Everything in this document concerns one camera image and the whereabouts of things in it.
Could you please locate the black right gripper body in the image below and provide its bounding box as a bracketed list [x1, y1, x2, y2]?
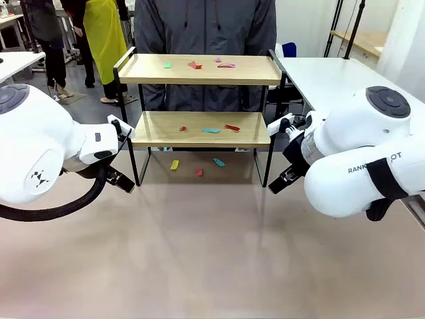
[282, 131, 311, 175]

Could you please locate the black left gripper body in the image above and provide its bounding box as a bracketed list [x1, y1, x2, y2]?
[61, 153, 117, 180]

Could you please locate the two-tier wooden black-framed shelf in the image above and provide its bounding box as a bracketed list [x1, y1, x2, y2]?
[112, 46, 287, 189]

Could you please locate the grey floor mat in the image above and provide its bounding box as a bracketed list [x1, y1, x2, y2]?
[54, 92, 86, 106]

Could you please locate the large white side table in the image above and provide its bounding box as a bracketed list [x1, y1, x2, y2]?
[275, 56, 425, 116]

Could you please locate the blue chair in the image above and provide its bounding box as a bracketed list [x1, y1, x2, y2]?
[274, 42, 298, 60]

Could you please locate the person in dark clothes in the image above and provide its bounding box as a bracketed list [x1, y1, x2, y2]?
[19, 0, 76, 100]

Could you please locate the small white table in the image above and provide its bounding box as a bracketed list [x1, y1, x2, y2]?
[0, 51, 46, 86]

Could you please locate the thin black tripod pole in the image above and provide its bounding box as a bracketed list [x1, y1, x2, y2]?
[324, 0, 345, 58]

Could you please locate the person in yellow apron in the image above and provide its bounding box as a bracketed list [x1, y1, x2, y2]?
[59, 0, 131, 108]

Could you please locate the thick black stand pole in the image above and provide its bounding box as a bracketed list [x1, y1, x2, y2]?
[343, 0, 366, 60]

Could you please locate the wooden workbench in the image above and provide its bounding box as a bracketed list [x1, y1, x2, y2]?
[330, 29, 389, 60]

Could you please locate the person in grey jacket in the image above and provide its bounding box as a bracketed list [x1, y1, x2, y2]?
[133, 0, 278, 114]

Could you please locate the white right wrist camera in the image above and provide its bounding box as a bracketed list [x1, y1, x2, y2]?
[267, 112, 305, 140]

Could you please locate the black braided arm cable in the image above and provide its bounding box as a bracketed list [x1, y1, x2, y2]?
[0, 165, 108, 223]

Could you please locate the black strap on arm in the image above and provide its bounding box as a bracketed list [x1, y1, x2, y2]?
[366, 158, 410, 223]

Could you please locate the grey metal rail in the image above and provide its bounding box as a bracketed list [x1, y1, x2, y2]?
[406, 195, 425, 230]

